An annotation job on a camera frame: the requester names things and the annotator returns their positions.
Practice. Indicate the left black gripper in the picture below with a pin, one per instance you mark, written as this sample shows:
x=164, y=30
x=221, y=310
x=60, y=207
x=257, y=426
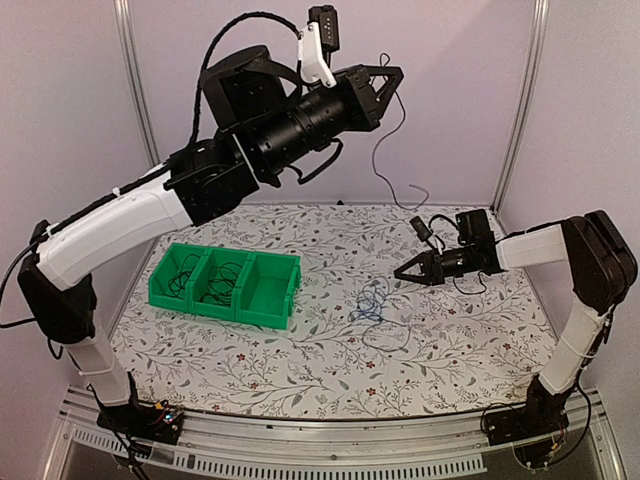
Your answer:
x=365, y=102

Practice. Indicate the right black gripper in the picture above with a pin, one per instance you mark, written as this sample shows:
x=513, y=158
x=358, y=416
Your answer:
x=429, y=278

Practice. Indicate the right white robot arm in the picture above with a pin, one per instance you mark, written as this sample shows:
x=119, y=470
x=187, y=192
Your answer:
x=601, y=264

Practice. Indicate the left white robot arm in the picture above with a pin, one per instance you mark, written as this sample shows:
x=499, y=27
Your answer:
x=205, y=180

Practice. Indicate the floral patterned table mat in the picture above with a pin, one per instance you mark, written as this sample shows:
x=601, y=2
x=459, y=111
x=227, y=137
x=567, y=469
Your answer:
x=359, y=344

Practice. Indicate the green plastic divided bin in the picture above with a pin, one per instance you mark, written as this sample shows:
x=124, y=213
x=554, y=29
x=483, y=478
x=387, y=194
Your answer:
x=251, y=288

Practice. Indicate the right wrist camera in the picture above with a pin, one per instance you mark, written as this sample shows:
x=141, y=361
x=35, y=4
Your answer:
x=426, y=235

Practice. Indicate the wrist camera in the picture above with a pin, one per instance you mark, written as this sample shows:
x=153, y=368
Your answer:
x=318, y=40
x=426, y=235

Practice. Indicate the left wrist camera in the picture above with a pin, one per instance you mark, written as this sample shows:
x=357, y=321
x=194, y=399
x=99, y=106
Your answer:
x=318, y=40

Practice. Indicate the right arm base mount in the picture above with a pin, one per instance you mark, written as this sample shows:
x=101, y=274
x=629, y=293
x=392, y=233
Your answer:
x=525, y=425

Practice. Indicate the left aluminium corner post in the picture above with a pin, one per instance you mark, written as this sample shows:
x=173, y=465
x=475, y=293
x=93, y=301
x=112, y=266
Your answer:
x=134, y=77

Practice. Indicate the aluminium front rail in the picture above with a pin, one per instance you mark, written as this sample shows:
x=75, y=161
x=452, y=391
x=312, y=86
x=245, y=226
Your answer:
x=221, y=446

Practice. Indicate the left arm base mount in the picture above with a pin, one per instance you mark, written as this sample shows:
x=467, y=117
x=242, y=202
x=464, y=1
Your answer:
x=160, y=423

